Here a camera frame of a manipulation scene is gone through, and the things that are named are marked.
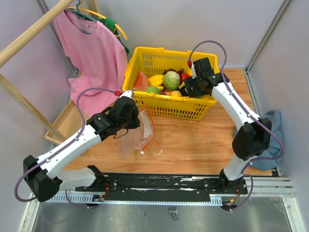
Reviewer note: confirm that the green garment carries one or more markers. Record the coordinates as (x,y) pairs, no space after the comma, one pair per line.
(111,25)

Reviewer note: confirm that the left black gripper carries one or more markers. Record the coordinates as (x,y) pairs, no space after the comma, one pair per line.
(136,122)

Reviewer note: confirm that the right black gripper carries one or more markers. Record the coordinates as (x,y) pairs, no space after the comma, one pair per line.
(189,83)

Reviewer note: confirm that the yellow plastic basket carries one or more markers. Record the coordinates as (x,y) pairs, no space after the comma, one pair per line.
(153,61)

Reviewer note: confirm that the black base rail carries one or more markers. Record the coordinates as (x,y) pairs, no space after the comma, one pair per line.
(163,188)

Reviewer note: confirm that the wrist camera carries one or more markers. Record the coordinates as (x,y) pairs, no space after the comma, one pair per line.
(126,93)
(189,63)

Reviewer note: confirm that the blue cloth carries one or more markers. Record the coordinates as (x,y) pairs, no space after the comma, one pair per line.
(274,148)

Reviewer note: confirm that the watermelon slice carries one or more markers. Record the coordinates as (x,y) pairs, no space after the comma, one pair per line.
(141,83)

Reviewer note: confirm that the dark grapes bunch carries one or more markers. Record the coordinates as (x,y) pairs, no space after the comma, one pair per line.
(168,70)

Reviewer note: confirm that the yellow bell pepper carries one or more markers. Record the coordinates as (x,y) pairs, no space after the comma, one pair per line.
(156,80)

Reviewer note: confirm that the red chili pepper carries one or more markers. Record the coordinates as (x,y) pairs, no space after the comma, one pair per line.
(184,76)

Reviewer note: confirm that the peach fruit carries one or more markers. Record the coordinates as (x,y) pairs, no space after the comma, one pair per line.
(175,94)

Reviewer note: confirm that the teal clothes hanger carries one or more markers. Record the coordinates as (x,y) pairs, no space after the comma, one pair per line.
(79,12)

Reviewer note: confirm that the green cabbage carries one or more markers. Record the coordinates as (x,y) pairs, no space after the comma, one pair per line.
(171,80)

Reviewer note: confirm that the pink t-shirt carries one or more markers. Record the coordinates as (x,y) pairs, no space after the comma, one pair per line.
(100,57)

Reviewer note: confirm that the yellow banana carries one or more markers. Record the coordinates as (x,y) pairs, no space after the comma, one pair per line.
(182,85)

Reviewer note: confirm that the clear zip top bag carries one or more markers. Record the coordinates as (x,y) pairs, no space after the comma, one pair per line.
(136,140)

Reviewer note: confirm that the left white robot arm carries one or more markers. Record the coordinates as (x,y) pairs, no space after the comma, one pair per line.
(45,175)

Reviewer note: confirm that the yellow clothes hanger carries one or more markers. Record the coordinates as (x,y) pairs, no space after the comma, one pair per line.
(89,9)

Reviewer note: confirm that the green guava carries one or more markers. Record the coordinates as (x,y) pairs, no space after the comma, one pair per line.
(152,89)

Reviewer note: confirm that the wooden clothes rack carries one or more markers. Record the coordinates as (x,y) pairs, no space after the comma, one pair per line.
(40,71)

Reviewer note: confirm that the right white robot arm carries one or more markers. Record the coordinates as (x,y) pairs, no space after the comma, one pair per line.
(253,132)

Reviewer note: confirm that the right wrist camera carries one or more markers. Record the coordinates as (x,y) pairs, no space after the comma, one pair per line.
(189,63)

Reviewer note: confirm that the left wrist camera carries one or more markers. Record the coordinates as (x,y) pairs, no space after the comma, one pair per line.
(126,93)

